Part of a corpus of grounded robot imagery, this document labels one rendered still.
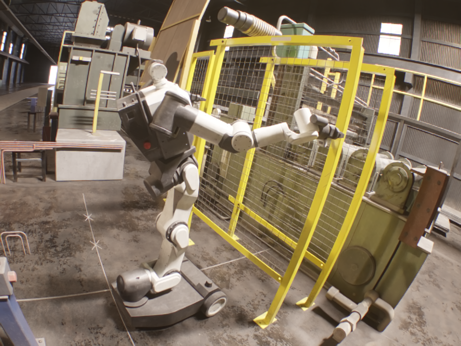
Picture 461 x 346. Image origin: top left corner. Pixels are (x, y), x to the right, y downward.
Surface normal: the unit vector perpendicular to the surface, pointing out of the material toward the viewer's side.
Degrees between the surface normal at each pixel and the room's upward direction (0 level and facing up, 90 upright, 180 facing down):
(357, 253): 88
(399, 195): 90
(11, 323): 90
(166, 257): 80
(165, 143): 108
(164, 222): 64
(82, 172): 90
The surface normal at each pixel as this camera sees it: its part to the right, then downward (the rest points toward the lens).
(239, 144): 0.05, 0.57
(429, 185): -0.77, 0.01
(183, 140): 0.47, 0.62
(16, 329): 0.59, 0.35
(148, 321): 0.41, 0.34
